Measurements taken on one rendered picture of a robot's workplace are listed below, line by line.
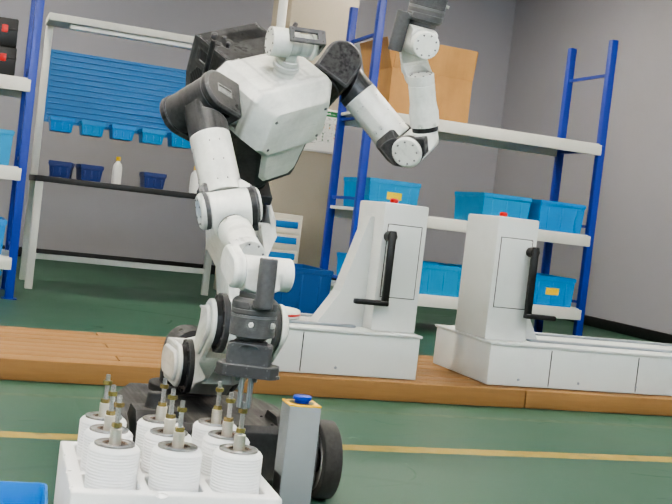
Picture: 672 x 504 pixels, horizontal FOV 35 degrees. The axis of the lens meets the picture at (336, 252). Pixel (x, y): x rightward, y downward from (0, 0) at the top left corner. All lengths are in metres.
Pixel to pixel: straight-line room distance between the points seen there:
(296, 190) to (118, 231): 2.52
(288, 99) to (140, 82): 5.68
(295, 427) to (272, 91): 0.75
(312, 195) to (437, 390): 4.34
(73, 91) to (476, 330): 4.23
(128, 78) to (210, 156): 5.83
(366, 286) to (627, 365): 1.26
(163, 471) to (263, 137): 0.83
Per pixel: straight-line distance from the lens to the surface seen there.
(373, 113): 2.66
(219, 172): 2.29
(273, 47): 2.44
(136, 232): 10.53
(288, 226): 7.70
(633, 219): 9.50
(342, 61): 2.65
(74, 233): 10.46
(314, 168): 8.59
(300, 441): 2.30
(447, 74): 7.48
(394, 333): 4.44
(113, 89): 8.09
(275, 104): 2.44
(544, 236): 7.73
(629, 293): 9.45
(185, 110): 2.38
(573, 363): 4.84
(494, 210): 7.58
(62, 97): 8.05
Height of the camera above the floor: 0.72
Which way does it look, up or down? 2 degrees down
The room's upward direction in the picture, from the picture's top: 7 degrees clockwise
